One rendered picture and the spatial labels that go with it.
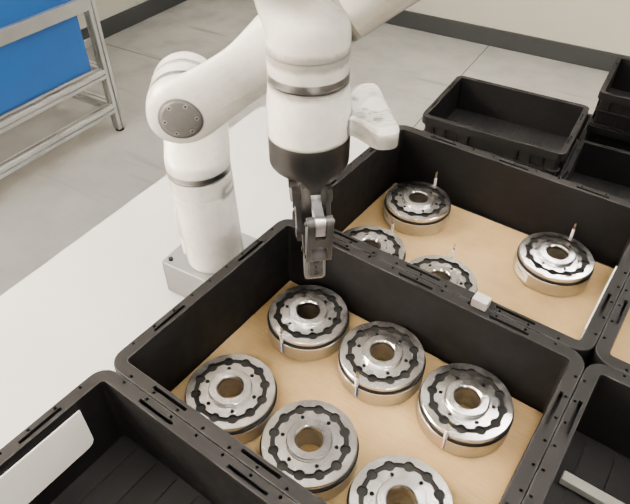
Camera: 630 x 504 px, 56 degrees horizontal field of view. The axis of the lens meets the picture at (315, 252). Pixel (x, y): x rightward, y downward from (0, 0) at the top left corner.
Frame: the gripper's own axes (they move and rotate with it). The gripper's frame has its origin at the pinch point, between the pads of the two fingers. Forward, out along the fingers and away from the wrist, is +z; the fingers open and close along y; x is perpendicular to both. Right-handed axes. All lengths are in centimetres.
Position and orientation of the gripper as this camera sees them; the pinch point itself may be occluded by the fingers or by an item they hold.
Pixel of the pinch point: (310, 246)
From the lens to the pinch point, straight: 62.6
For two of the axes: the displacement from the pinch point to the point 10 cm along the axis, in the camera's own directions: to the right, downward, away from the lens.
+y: 1.6, 6.7, -7.3
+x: 9.9, -1.1, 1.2
